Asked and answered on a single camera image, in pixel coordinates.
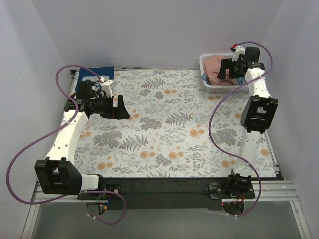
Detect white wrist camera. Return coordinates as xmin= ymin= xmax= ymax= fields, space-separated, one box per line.
xmin=231 ymin=44 xmax=245 ymax=62
xmin=100 ymin=80 xmax=117 ymax=97

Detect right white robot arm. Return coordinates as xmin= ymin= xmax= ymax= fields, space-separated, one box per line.
xmin=214 ymin=44 xmax=278 ymax=200

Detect aluminium frame rail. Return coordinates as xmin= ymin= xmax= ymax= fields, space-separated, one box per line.
xmin=22 ymin=180 xmax=311 ymax=239

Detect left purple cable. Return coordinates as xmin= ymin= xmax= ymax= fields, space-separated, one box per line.
xmin=5 ymin=64 xmax=127 ymax=225

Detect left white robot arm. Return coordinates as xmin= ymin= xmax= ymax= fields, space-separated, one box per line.
xmin=35 ymin=80 xmax=130 ymax=199

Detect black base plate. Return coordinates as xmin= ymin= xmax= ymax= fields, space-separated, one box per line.
xmin=77 ymin=177 xmax=255 ymax=212

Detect floral patterned table cloth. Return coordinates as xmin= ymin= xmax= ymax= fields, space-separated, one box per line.
xmin=65 ymin=69 xmax=276 ymax=178

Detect blue grey t shirt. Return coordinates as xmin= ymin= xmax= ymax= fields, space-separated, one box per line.
xmin=201 ymin=73 xmax=246 ymax=86

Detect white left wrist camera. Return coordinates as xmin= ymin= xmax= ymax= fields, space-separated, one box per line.
xmin=100 ymin=80 xmax=117 ymax=97

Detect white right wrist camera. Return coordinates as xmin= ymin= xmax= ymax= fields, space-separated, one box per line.
xmin=231 ymin=44 xmax=245 ymax=62

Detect pink t shirt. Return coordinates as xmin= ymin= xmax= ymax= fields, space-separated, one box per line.
xmin=203 ymin=55 xmax=237 ymax=86

